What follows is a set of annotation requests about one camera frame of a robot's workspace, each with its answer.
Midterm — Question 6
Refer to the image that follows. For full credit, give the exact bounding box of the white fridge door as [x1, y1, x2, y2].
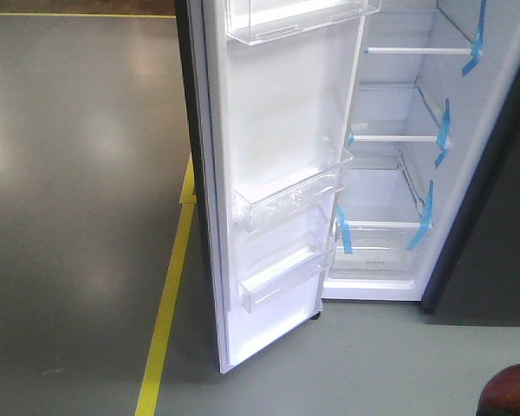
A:
[175, 1, 375, 373]

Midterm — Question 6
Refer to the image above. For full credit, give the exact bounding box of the clear lower door bin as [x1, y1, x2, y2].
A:
[238, 245, 335, 314]

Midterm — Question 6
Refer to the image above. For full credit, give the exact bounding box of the clear door bin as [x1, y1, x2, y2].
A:
[231, 148, 354, 233]
[224, 0, 381, 46]
[238, 245, 335, 314]

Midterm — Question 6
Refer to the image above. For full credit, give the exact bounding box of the clear crisper drawer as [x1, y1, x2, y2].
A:
[334, 220, 432, 271]

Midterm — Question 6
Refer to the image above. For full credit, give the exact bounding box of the clear middle door bin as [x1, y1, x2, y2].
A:
[231, 148, 354, 233]

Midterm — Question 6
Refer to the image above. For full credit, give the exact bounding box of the red yellow apple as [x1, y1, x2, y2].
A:
[476, 363, 520, 415]

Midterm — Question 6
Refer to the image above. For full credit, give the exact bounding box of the clear upper door bin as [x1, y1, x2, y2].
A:
[224, 0, 381, 46]

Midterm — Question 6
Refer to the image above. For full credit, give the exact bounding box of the white open fridge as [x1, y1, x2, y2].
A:
[322, 1, 520, 309]

